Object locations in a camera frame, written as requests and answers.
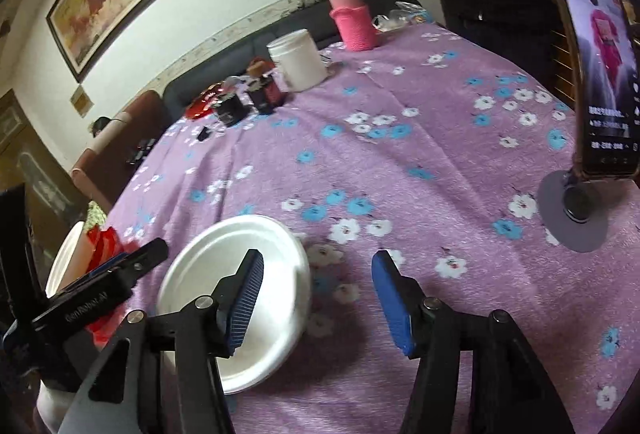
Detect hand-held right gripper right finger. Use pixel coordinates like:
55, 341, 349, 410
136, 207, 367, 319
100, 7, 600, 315
371, 250, 576, 434

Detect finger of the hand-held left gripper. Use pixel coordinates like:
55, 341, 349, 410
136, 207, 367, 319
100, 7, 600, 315
117, 237, 169, 278

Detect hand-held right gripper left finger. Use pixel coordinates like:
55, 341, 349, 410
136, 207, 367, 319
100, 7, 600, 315
57, 248, 265, 434

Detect red glass plate with sticker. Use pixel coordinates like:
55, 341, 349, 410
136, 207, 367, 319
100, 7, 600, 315
82, 227, 126, 350

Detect white bowl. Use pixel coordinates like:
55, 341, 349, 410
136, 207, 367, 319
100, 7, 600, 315
156, 214, 313, 395
45, 220, 86, 300

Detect beige bowl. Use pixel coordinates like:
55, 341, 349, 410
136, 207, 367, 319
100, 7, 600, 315
35, 384, 76, 432

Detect black remote control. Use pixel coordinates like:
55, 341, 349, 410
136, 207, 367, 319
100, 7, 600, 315
125, 139, 158, 165

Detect brown armchair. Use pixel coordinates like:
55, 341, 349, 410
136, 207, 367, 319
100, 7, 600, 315
70, 89, 173, 215

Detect wooden door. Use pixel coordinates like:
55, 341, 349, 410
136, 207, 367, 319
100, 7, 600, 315
0, 89, 91, 235

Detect purple floral tablecloth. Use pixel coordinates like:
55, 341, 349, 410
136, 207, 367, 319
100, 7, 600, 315
30, 22, 640, 434

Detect black box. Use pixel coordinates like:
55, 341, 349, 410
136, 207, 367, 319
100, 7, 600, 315
212, 92, 248, 127

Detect grey phone stand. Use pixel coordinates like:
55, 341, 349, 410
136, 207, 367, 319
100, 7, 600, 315
537, 167, 610, 254

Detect dark small jars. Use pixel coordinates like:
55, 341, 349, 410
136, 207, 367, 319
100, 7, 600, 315
247, 74, 288, 115

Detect black sofa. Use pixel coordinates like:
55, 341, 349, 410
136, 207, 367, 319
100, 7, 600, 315
164, 0, 436, 115

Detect white jar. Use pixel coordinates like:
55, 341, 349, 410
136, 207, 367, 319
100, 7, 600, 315
266, 28, 328, 92

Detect pink sleeved bottle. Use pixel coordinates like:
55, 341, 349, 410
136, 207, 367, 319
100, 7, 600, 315
327, 0, 379, 52

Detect clear plastic bag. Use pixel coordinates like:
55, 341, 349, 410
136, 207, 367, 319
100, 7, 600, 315
372, 2, 436, 32

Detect smartphone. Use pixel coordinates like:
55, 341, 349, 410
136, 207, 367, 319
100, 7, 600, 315
530, 0, 640, 177

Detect small wall plaque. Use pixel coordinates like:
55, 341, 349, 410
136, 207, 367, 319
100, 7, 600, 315
70, 84, 95, 117

